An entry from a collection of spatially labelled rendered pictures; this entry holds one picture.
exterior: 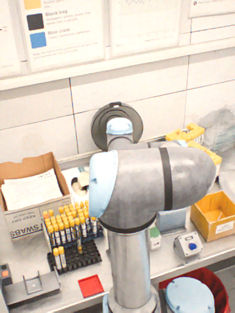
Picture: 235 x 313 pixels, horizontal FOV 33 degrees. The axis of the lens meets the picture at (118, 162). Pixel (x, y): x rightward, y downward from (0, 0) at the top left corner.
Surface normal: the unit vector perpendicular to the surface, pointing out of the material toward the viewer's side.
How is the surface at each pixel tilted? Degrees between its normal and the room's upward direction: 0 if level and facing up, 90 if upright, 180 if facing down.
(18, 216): 96
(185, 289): 7
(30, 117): 90
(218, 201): 90
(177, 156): 13
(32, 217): 90
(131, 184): 54
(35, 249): 0
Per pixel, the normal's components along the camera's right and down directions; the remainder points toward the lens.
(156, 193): 0.04, 0.37
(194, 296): 0.07, -0.84
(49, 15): 0.36, 0.61
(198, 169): 0.54, -0.29
